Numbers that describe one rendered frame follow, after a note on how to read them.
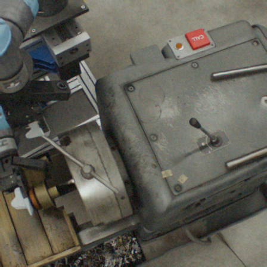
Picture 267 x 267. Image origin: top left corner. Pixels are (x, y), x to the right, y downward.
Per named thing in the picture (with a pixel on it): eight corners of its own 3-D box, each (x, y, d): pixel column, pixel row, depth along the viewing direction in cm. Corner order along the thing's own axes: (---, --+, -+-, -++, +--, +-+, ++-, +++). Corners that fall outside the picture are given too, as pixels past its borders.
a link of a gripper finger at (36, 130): (30, 142, 102) (18, 120, 94) (51, 133, 102) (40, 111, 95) (33, 151, 100) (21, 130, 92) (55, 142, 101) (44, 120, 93)
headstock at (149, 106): (232, 67, 164) (258, 10, 127) (288, 170, 149) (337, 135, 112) (96, 118, 155) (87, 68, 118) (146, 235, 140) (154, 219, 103)
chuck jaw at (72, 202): (87, 184, 121) (102, 220, 117) (89, 189, 126) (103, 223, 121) (53, 198, 120) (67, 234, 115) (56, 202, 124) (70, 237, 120)
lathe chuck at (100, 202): (85, 133, 143) (82, 112, 112) (119, 217, 139) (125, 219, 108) (62, 143, 142) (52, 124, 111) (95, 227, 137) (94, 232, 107)
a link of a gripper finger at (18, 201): (17, 220, 120) (8, 192, 123) (35, 213, 121) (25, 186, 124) (15, 219, 117) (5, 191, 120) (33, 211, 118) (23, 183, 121)
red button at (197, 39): (201, 31, 124) (201, 27, 122) (210, 46, 123) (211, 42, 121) (183, 36, 124) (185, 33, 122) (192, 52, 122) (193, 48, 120)
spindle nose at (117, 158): (108, 138, 138) (110, 125, 118) (132, 195, 135) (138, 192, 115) (100, 141, 138) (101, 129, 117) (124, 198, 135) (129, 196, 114)
